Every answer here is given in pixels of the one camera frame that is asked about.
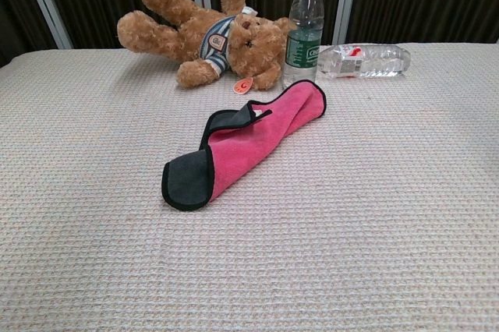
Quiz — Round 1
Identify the pink and black cloth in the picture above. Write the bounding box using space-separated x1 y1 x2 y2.
161 79 327 212

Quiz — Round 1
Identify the brown teddy bear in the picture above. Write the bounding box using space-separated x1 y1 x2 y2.
116 0 297 90

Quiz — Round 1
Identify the orange teddy hang tag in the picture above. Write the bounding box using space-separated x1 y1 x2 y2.
232 76 255 96

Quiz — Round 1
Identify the water bottle green label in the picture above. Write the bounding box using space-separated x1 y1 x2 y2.
282 0 325 90

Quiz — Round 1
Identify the water bottle red label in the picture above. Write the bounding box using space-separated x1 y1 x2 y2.
316 43 412 79

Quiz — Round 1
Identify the beige woven table cloth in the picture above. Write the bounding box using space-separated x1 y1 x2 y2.
0 42 499 332

